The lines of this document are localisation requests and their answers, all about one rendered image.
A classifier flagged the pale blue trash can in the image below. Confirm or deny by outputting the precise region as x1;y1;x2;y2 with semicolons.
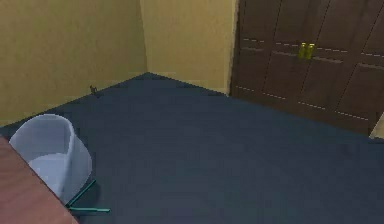
8;113;93;205

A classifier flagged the dark brown double door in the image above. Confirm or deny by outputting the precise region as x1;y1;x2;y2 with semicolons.
229;0;384;137

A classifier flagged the reddish brown wooden table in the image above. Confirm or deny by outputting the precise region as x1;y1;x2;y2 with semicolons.
0;135;80;224

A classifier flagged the teal thin metal frame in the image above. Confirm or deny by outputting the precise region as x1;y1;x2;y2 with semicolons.
65;179;111;214

